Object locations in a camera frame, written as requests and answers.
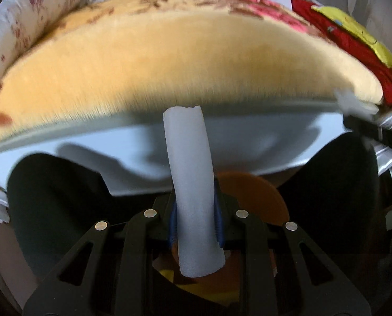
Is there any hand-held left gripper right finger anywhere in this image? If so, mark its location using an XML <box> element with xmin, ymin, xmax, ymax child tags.
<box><xmin>213</xmin><ymin>184</ymin><xmax>370</xmax><ymax>316</ymax></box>

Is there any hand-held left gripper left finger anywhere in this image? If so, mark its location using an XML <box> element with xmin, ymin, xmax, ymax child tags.
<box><xmin>24</xmin><ymin>191</ymin><xmax>179</xmax><ymax>316</ymax></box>

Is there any white bed sheet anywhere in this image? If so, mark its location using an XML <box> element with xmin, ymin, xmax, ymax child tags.
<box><xmin>0</xmin><ymin>102</ymin><xmax>381</xmax><ymax>205</ymax></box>

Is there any yellow floral plush blanket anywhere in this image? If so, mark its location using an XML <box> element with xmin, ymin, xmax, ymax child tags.
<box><xmin>0</xmin><ymin>0</ymin><xmax>386</xmax><ymax>149</ymax></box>

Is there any orange bin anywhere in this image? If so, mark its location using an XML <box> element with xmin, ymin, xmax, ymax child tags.
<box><xmin>153</xmin><ymin>171</ymin><xmax>289</xmax><ymax>305</ymax></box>

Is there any red cloth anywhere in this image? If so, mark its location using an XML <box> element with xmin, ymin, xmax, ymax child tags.
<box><xmin>291</xmin><ymin>0</ymin><xmax>392</xmax><ymax>106</ymax></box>

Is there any floral rolled quilt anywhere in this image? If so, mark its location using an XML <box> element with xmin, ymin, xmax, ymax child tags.
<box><xmin>0</xmin><ymin>0</ymin><xmax>97</xmax><ymax>90</ymax></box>

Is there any person's left leg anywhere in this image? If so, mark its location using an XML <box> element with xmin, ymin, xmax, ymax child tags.
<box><xmin>8</xmin><ymin>153</ymin><xmax>172</xmax><ymax>280</ymax></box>

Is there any white foam strip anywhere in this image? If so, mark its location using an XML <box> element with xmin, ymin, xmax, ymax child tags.
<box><xmin>163</xmin><ymin>105</ymin><xmax>225</xmax><ymax>278</ymax></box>

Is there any person's leg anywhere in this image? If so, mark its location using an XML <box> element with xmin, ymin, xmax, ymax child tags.
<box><xmin>8</xmin><ymin>153</ymin><xmax>172</xmax><ymax>280</ymax></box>
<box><xmin>278</xmin><ymin>132</ymin><xmax>381</xmax><ymax>257</ymax></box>

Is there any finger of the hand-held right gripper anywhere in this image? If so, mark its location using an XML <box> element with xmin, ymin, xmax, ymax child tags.
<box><xmin>342</xmin><ymin>113</ymin><xmax>392</xmax><ymax>157</ymax></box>

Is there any person's right leg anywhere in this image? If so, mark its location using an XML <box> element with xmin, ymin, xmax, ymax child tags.
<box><xmin>278</xmin><ymin>132</ymin><xmax>381</xmax><ymax>257</ymax></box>

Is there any yellow printed cloth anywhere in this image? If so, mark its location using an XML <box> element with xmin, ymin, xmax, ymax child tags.
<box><xmin>311</xmin><ymin>5</ymin><xmax>392</xmax><ymax>70</ymax></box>

